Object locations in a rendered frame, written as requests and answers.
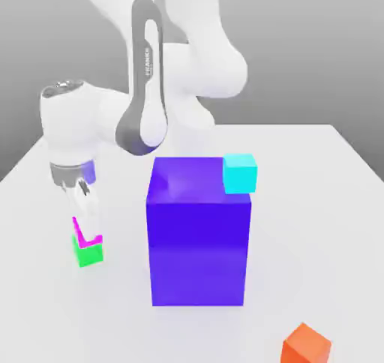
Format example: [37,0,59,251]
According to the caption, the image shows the small orange cube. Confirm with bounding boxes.
[280,322,333,363]

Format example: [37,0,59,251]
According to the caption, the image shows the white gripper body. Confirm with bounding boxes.
[66,187,101,242]

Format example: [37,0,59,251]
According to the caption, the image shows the small green cube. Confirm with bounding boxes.
[71,235,104,269]

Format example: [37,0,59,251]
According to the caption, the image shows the small magenta cube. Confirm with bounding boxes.
[71,216,104,249]

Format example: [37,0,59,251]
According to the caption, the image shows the small cyan cube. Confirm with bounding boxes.
[222,153,258,195]

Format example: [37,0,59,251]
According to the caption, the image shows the large purple box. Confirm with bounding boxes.
[145,156,252,308]

